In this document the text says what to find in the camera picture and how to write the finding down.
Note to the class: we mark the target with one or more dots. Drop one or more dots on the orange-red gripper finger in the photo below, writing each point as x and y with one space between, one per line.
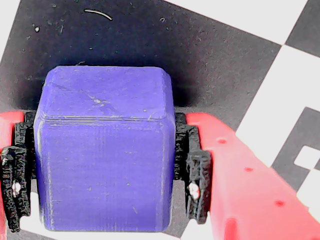
245 190
15 160

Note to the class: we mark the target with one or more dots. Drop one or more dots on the black white marker checkerboard mat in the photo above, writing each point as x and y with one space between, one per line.
200 50

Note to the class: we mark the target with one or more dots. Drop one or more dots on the blue cube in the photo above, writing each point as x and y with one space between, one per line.
105 162

